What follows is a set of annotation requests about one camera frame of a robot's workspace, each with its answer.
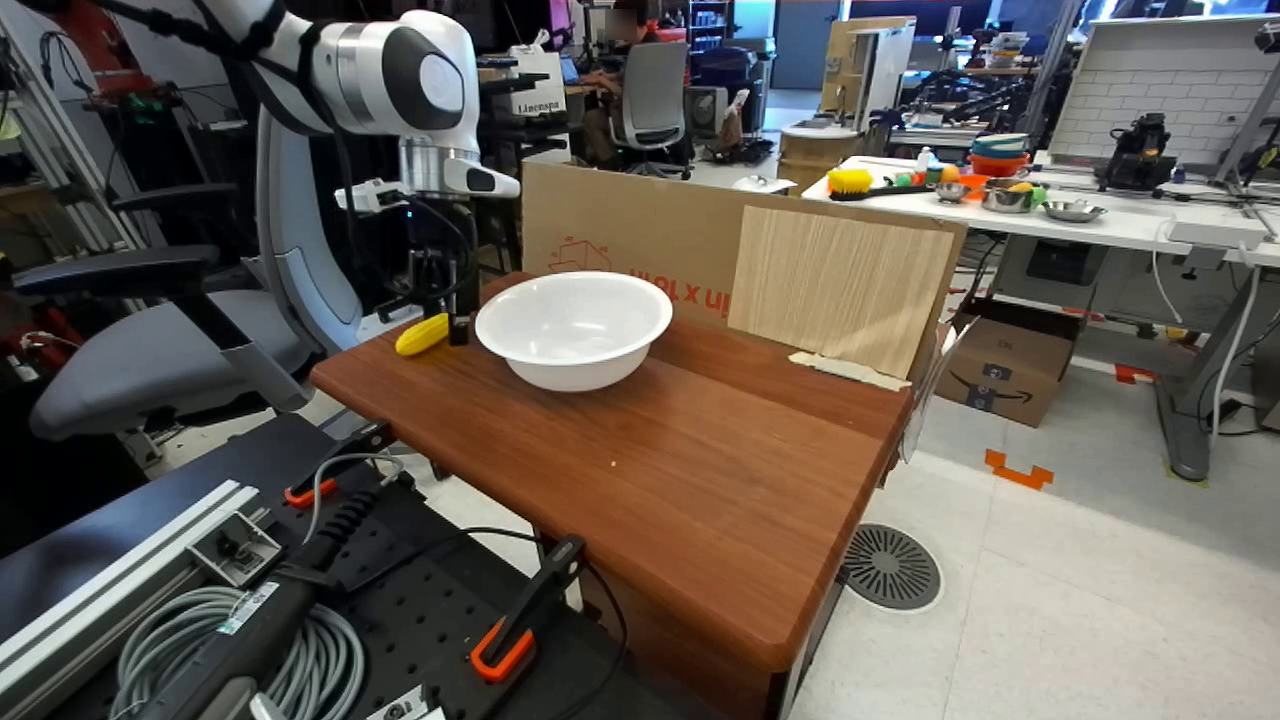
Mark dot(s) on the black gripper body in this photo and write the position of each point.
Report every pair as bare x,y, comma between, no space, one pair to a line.
447,245

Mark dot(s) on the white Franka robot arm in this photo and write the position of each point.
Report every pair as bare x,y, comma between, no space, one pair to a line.
401,74

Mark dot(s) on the white bowl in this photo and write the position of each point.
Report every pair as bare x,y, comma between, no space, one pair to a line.
574,326

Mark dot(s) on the small metal bowl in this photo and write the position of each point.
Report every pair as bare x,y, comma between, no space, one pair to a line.
1072,210

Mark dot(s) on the yellow corn toy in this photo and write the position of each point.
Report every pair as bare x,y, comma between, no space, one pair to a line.
422,338

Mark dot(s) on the light blue curved stand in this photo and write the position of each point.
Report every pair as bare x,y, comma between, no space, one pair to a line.
284,252

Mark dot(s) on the brown cardboard box red print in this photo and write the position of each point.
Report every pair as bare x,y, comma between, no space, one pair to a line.
624,235

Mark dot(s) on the orange black bar clamp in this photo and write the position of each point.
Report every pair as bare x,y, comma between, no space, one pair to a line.
515,626
322,490

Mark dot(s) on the grey mesh office chair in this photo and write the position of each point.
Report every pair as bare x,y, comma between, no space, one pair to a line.
652,93

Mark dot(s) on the black perforated breadboard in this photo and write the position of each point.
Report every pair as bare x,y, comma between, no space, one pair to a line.
425,600

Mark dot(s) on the seated person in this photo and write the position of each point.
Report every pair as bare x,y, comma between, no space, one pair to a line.
639,20

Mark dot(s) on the dark grey base platform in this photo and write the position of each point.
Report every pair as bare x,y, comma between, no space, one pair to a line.
133,512

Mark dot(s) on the light wood panel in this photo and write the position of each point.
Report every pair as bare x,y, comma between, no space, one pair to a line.
841,285

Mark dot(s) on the light wood strip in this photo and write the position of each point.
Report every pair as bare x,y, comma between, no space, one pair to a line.
846,371

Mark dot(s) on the yellow toy fruit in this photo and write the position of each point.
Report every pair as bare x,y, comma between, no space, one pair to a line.
850,181

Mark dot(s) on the upright wooden board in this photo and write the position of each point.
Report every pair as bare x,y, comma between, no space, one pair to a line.
865,66

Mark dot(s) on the round floor drain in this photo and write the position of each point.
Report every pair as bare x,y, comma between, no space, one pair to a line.
889,566

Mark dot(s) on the small cardboard shipping box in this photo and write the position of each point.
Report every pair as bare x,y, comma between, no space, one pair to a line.
1006,367

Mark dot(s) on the orange stacked containers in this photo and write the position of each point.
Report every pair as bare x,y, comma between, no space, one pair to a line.
998,152

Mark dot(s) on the white work table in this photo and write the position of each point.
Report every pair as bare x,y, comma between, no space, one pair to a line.
1132,225

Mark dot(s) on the black machine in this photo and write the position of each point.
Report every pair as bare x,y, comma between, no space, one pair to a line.
1139,152

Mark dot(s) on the white pegboard panel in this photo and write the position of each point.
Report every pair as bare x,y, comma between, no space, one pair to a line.
1162,81

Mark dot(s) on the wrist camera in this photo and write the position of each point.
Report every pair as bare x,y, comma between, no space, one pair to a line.
360,196

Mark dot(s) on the metal corner bracket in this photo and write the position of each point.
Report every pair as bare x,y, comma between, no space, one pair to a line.
232,548

